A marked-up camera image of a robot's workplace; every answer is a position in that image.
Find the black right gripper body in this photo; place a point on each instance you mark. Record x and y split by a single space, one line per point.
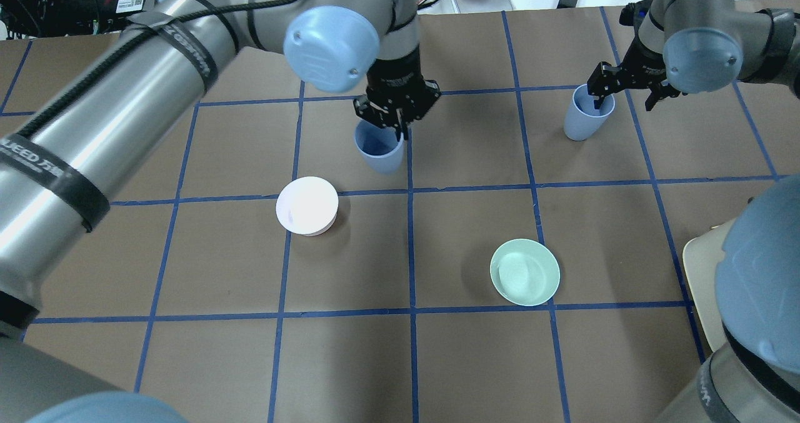
644 68

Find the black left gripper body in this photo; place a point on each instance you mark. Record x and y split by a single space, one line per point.
395 80

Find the blue cup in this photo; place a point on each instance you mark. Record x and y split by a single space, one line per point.
586 113
382 149

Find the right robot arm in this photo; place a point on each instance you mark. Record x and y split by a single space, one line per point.
629 323

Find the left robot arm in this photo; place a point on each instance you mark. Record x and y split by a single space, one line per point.
62 168

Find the pink bowl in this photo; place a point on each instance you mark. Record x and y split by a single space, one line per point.
307 206

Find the cream white toaster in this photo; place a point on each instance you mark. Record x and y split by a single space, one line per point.
701 256

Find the mint green bowl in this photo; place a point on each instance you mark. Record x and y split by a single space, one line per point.
524 272

